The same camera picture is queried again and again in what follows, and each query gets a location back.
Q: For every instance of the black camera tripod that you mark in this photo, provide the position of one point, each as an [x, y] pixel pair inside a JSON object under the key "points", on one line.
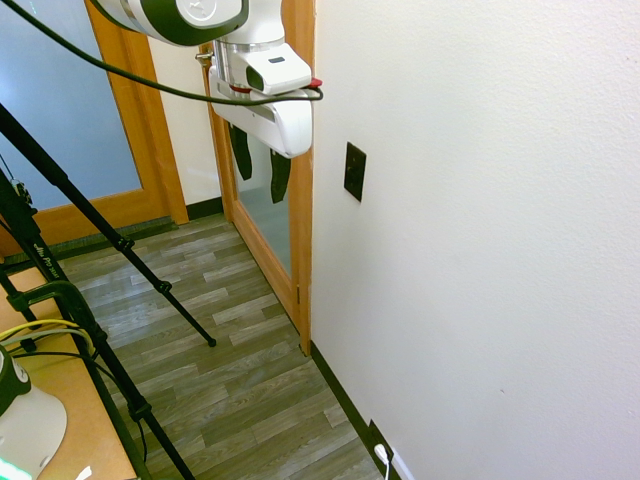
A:
{"points": [[75, 260]]}

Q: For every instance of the wooden framed frosted glass door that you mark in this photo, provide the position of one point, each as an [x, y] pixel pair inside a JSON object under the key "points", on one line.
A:
{"points": [[75, 125]]}

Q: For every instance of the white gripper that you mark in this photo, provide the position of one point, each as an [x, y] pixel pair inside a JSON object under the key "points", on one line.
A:
{"points": [[280, 122]]}

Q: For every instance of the wooden glass panel door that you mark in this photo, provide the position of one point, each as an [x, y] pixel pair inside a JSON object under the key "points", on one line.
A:
{"points": [[265, 200]]}

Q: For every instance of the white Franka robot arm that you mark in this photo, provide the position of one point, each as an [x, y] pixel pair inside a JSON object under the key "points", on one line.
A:
{"points": [[165, 15]]}

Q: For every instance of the black metal clamp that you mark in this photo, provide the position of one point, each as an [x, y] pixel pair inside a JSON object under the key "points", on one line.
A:
{"points": [[75, 305]]}

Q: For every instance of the dark wall light switch plate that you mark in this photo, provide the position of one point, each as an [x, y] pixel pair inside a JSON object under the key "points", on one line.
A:
{"points": [[354, 171]]}

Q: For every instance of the dark wall outlet plate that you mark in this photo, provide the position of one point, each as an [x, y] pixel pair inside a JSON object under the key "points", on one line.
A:
{"points": [[380, 436]]}

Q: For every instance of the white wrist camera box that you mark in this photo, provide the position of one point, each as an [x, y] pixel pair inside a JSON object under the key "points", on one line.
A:
{"points": [[277, 72]]}

